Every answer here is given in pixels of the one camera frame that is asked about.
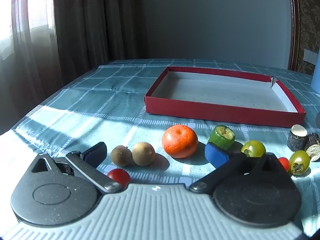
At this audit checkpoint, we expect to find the light blue kettle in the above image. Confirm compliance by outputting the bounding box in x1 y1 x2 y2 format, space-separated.
311 52 320 93

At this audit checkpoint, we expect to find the teal checked tablecloth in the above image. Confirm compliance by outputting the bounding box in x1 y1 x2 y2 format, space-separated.
0 59 320 240

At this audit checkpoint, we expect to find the white wall switch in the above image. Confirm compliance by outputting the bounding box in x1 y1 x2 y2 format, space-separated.
303 49 317 63

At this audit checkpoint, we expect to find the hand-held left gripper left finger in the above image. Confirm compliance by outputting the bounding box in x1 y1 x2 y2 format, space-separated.
30 142 123 194

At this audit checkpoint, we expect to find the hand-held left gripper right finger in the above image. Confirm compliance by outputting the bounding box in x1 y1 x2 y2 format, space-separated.
189 142 288 194

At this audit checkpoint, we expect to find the brown wooden frame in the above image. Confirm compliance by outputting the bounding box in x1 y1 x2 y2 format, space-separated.
286 0 302 72

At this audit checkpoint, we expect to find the red cardboard box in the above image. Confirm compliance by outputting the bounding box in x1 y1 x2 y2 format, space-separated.
144 66 306 128

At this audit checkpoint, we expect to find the red cherry tomato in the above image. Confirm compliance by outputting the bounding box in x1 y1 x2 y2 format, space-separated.
278 157 290 171
107 168 132 189

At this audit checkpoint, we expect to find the green cucumber piece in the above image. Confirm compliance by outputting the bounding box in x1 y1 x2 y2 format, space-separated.
208 125 236 151

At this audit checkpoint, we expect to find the sheer white curtain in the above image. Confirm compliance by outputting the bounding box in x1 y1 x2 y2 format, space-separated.
0 0 63 136

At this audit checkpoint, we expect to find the orange tangerine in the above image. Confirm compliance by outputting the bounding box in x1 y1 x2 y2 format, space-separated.
162 124 199 159

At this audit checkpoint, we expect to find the brown curtain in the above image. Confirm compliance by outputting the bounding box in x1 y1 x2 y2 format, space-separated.
52 0 148 88

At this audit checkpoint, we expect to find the wood log piece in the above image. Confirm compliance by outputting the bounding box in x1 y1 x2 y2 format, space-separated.
305 133 320 162
287 124 308 152

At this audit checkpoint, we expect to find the yellow-green tomato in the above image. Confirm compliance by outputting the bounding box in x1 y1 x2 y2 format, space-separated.
241 140 266 158
289 150 310 176

